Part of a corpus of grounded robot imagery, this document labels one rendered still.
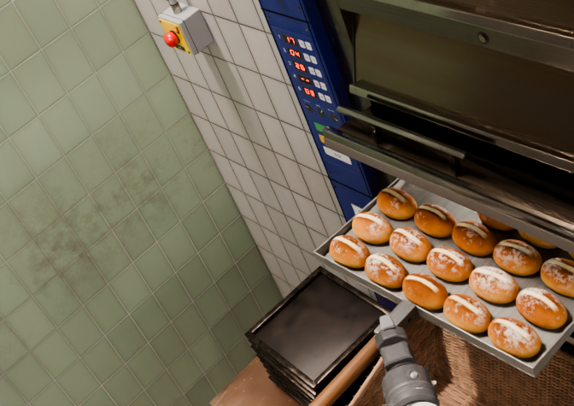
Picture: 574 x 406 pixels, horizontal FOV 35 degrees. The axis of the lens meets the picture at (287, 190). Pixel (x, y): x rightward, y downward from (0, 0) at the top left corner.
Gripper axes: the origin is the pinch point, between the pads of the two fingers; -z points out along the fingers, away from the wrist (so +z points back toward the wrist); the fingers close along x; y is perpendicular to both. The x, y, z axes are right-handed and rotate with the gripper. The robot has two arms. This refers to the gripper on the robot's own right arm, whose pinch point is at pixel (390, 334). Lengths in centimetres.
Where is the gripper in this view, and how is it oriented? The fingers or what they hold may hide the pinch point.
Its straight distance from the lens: 171.1
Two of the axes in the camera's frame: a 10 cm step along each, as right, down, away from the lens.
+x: 3.2, 7.1, 6.3
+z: 1.5, 6.2, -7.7
